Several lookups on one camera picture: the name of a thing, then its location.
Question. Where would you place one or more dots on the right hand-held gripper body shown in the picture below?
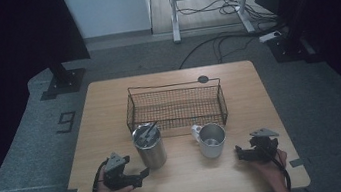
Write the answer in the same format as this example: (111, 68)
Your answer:
(264, 145)

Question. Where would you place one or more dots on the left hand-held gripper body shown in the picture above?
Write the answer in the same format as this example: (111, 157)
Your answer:
(115, 171)

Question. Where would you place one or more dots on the stainless steel tumbler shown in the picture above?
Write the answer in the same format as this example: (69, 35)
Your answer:
(151, 154)

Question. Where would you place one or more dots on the person's right hand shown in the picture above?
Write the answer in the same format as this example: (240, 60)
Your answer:
(271, 171)

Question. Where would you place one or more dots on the grey metal utensil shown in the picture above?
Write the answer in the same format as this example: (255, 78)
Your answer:
(149, 130)

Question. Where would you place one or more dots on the dark round table grommet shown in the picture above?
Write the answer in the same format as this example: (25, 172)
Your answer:
(203, 79)

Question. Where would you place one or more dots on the black stand base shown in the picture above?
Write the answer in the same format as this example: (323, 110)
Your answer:
(289, 49)
(65, 82)

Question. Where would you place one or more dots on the white power strip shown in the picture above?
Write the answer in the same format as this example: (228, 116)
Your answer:
(269, 36)

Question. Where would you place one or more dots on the dark curtain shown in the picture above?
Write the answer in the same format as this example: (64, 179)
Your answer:
(330, 3)
(2, 65)

